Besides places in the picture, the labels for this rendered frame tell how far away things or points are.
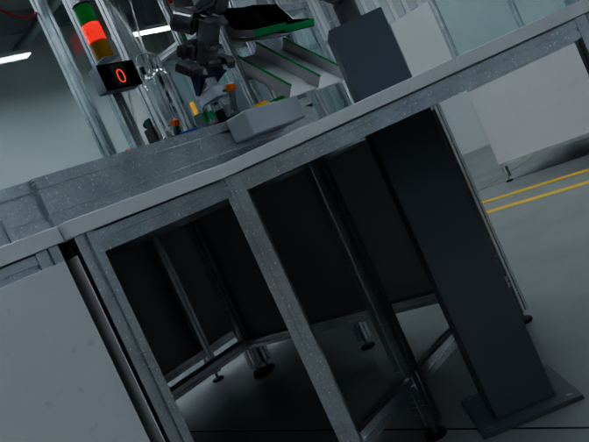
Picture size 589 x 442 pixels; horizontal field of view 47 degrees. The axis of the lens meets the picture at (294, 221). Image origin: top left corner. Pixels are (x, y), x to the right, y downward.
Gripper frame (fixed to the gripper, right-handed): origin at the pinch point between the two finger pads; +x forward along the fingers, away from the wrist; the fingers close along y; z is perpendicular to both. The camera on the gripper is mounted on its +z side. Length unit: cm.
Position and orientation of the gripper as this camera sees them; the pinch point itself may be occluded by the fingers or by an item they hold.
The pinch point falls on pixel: (204, 82)
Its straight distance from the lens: 193.9
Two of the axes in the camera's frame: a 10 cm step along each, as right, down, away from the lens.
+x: -1.5, 8.7, 4.7
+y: -5.7, 3.1, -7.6
